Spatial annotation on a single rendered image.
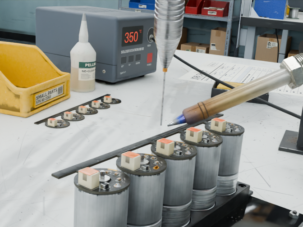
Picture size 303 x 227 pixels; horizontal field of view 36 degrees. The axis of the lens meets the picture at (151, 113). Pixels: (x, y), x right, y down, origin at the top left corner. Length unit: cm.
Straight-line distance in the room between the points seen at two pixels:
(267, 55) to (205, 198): 421
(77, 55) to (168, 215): 38
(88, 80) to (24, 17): 560
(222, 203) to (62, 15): 46
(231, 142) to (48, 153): 18
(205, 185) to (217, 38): 432
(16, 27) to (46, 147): 588
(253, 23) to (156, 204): 205
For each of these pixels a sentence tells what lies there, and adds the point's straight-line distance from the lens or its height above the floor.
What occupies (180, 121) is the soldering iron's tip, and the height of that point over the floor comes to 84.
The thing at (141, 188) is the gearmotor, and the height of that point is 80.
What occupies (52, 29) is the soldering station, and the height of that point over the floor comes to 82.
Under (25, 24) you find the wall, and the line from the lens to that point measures 619.
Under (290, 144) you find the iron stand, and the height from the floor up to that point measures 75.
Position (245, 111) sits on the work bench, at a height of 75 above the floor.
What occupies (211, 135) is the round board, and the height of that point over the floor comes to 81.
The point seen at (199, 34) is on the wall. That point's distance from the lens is 511.
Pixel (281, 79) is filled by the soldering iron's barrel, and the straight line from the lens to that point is 22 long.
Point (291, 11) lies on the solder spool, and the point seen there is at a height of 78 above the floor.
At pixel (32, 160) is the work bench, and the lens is 39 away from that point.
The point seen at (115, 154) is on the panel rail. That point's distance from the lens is 24.
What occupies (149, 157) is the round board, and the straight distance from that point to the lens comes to 24.
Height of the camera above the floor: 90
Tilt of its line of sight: 16 degrees down
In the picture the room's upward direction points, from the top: 4 degrees clockwise
